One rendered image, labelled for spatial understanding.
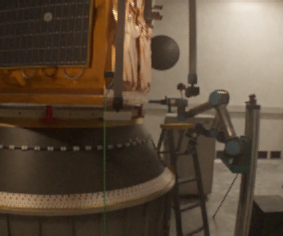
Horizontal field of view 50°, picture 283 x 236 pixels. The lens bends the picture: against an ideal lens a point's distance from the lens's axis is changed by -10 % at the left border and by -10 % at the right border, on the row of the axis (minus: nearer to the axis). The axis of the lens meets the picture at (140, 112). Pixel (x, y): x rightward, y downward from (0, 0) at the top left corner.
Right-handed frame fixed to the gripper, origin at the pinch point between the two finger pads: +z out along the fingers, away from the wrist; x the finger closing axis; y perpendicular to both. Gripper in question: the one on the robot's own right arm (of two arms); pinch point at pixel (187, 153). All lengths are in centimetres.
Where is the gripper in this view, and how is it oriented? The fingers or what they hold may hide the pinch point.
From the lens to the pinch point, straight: 320.0
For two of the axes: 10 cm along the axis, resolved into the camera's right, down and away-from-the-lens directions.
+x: -0.6, 0.9, 9.9
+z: -4.2, 9.0, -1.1
